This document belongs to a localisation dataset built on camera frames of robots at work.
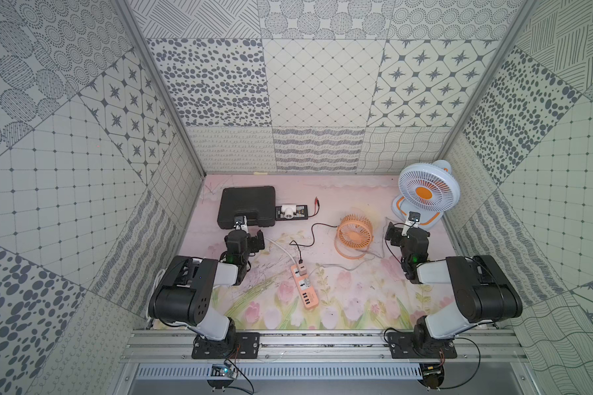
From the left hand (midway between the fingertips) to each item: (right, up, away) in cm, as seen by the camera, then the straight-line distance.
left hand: (245, 229), depth 94 cm
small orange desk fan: (+42, -2, -4) cm, 42 cm away
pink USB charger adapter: (+23, -12, -11) cm, 28 cm away
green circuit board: (0, -38, -24) cm, 45 cm away
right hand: (+62, +1, 0) cm, 62 cm away
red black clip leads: (+29, +9, +14) cm, 33 cm away
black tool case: (+3, +10, +10) cm, 15 cm away
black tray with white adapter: (+18, +6, +7) cm, 21 cm away
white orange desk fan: (+68, +15, -8) cm, 70 cm away
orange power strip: (+25, -21, -13) cm, 35 cm away
